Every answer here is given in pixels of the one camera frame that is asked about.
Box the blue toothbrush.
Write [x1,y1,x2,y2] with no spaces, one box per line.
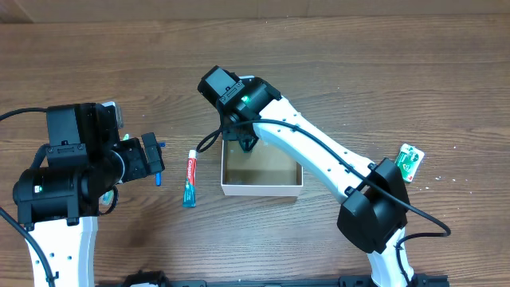
[99,133,166,206]

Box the red teal toothpaste tube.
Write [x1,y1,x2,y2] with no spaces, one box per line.
[182,150,197,208]

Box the green white packet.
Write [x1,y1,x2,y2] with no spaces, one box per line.
[395,143,425,183]

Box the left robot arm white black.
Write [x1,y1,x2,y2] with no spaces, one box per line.
[13,102,164,286]

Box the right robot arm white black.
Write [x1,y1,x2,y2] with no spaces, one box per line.
[198,66,414,286]

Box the white cardboard box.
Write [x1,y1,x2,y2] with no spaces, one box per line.
[221,140,304,197]

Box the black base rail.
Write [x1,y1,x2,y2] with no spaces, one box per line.
[119,269,450,287]

